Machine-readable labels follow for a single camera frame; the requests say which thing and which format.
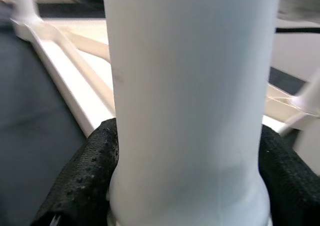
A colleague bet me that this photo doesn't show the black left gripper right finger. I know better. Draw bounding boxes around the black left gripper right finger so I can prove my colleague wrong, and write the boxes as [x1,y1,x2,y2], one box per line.
[259,125,320,226]

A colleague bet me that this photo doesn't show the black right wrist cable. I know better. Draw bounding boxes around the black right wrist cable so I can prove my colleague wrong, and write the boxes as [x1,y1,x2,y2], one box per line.
[274,27,320,34]

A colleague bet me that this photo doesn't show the white plastic table top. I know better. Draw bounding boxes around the white plastic table top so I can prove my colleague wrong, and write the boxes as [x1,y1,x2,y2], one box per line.
[11,17,320,167]

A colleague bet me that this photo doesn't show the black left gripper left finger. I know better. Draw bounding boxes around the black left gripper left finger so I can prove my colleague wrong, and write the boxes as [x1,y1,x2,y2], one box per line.
[32,118,120,226]

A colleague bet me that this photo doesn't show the black tablecloth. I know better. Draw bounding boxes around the black tablecloth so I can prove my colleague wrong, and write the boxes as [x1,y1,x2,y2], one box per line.
[0,0,107,226]

